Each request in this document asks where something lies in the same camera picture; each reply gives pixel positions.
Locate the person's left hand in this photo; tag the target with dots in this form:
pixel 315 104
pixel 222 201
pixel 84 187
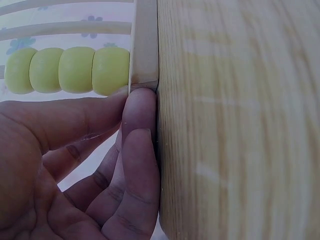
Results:
pixel 30 175

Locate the wooden abacus frame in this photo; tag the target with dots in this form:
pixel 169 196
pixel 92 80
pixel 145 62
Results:
pixel 146 50

